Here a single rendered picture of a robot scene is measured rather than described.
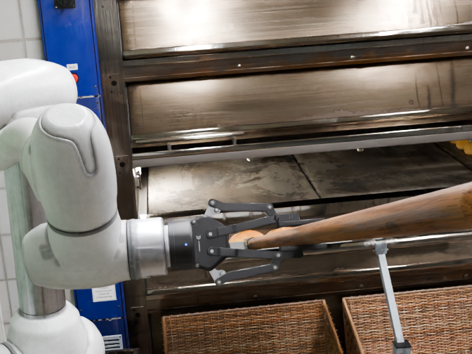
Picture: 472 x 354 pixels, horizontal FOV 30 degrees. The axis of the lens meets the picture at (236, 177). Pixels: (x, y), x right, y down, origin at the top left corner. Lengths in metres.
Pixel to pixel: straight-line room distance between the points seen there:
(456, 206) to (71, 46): 2.19
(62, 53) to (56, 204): 1.51
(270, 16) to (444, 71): 0.59
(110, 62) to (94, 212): 1.53
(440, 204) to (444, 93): 2.28
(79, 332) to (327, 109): 1.19
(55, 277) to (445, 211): 0.79
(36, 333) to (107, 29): 1.11
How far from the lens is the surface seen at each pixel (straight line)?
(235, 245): 2.33
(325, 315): 2.90
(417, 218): 0.66
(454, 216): 0.58
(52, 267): 1.27
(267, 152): 2.63
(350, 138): 2.67
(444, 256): 3.01
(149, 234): 1.27
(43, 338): 1.92
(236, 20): 2.70
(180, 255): 1.27
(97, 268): 1.26
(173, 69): 2.71
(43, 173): 1.18
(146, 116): 2.73
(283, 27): 2.71
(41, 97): 1.75
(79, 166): 1.16
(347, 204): 2.88
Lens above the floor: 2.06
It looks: 16 degrees down
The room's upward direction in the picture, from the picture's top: 4 degrees counter-clockwise
